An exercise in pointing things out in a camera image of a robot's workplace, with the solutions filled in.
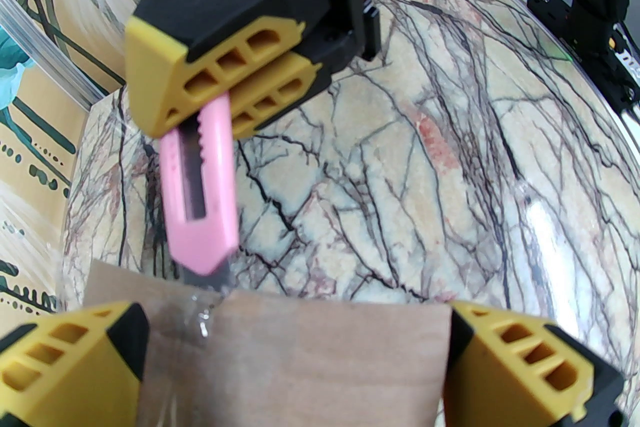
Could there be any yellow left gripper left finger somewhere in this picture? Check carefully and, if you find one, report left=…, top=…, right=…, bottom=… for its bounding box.
left=0, top=300, right=151, bottom=427

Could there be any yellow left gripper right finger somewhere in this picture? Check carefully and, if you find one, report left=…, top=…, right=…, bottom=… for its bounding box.
left=441, top=299, right=626, bottom=427

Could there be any pink utility knife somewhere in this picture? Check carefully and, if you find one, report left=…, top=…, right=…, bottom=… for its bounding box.
left=159, top=94, right=241, bottom=291

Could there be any brown cardboard express box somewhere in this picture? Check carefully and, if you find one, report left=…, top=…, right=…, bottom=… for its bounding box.
left=82, top=259, right=453, bottom=427

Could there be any aluminium frame post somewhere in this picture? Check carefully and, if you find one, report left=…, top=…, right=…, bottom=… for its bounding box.
left=0, top=0, right=108, bottom=108

